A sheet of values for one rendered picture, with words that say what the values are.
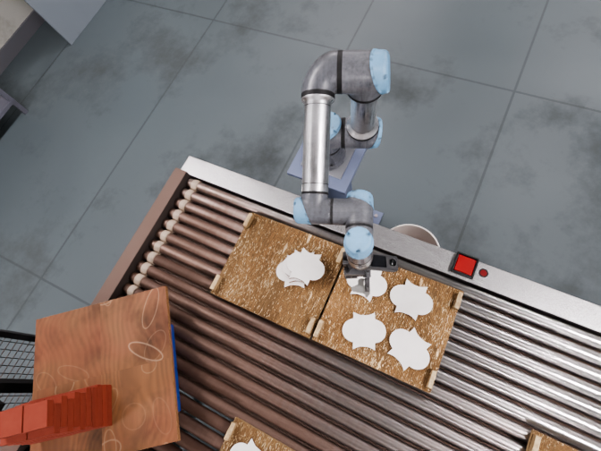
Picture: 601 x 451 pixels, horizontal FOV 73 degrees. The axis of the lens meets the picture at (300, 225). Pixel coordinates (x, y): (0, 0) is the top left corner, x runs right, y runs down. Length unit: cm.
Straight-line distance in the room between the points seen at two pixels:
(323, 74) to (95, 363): 119
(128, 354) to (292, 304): 58
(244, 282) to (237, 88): 203
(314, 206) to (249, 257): 52
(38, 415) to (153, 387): 33
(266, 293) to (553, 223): 180
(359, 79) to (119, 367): 119
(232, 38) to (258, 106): 74
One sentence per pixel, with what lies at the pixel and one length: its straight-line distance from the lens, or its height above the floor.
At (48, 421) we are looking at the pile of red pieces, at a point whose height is 131.
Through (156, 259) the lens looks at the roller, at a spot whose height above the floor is 92.
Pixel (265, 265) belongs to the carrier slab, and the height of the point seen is 94.
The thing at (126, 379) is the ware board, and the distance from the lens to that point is 155.
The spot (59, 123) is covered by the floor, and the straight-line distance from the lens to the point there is 387.
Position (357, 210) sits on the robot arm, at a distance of 111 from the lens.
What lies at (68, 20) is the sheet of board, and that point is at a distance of 441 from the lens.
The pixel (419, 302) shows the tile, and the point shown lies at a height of 95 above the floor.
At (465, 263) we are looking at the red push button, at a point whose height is 93.
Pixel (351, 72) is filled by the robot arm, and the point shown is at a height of 149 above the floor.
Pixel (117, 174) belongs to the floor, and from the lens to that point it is 328.
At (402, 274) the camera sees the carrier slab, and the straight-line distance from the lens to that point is 148.
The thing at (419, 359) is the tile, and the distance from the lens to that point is 143.
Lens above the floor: 237
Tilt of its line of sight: 66 degrees down
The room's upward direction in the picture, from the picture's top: 24 degrees counter-clockwise
